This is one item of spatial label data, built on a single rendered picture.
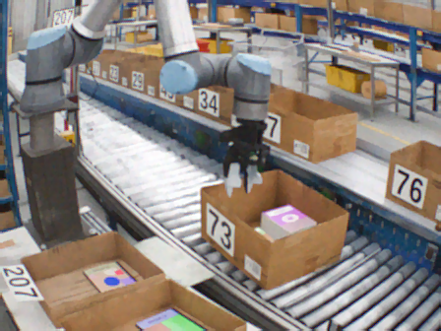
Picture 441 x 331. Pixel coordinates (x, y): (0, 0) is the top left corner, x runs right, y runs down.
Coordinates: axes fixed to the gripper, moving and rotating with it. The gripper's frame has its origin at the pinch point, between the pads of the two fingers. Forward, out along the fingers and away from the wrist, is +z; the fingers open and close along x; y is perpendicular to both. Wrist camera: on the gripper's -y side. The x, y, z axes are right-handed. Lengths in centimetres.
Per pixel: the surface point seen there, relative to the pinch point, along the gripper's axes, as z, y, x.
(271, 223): 15.7, -4.4, 18.6
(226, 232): 14.4, -3.0, 0.4
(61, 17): -50, -154, -13
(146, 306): 24.4, 11.0, -34.6
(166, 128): 18, -121, 49
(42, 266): 25, -19, -57
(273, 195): 12.7, -16.8, 29.5
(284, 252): 11.6, 19.3, 2.8
